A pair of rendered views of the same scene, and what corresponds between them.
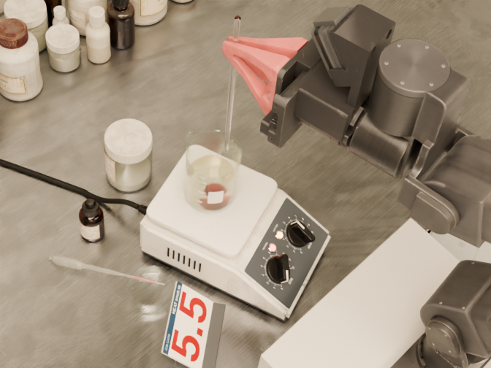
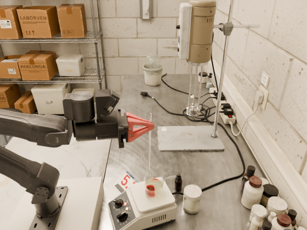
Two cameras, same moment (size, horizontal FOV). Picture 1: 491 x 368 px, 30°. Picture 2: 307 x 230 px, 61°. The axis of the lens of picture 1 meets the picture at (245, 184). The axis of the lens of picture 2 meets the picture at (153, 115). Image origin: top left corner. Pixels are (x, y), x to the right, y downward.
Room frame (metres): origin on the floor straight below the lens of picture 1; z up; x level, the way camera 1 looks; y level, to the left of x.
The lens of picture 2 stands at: (1.07, -0.34, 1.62)
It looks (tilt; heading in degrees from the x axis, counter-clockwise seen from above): 30 degrees down; 141
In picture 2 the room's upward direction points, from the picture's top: straight up
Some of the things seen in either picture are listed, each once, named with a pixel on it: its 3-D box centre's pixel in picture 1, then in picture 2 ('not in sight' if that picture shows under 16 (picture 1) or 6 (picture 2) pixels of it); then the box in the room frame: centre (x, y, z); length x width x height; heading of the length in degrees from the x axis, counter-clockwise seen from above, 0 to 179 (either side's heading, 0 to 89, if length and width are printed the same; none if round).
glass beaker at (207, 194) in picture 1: (210, 172); (154, 184); (0.60, 0.04, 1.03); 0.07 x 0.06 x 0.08; 60
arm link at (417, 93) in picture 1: (429, 133); (71, 116); (0.49, -0.14, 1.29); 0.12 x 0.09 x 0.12; 58
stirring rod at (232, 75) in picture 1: (231, 90); (149, 143); (0.59, 0.03, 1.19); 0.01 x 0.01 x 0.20
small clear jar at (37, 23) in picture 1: (27, 24); (275, 210); (0.86, 0.33, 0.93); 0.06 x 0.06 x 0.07
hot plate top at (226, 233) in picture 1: (212, 199); (151, 193); (0.59, 0.03, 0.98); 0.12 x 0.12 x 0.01; 72
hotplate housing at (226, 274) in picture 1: (229, 228); (144, 205); (0.58, 0.01, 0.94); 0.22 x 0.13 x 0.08; 72
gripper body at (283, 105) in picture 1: (330, 104); (110, 128); (0.54, -0.06, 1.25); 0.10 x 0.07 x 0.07; 152
